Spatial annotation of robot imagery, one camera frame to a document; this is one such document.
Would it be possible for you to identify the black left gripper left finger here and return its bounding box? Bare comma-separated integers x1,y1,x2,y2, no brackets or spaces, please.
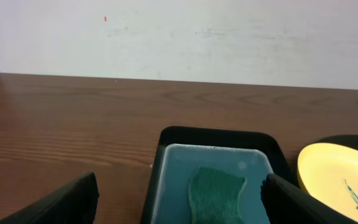
0,172,99,224

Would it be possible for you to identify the green yellow sponge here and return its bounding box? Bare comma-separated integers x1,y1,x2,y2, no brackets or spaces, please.
188,167,247,224

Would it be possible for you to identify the yellow plate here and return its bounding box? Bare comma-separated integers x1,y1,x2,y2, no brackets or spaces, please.
297,142,358,222

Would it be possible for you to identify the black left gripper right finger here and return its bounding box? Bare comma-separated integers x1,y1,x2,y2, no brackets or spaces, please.
260,174,355,224

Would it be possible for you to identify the black rectangular water tray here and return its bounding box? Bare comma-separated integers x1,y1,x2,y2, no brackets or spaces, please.
140,126,298,223

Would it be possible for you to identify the round black serving tray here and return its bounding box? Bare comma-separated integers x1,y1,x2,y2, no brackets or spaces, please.
317,134,358,150

